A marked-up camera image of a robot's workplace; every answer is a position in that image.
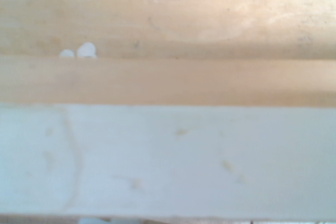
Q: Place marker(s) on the white drawer with wooden inside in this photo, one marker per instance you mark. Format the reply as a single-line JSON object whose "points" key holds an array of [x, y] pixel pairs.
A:
{"points": [[168, 155]]}

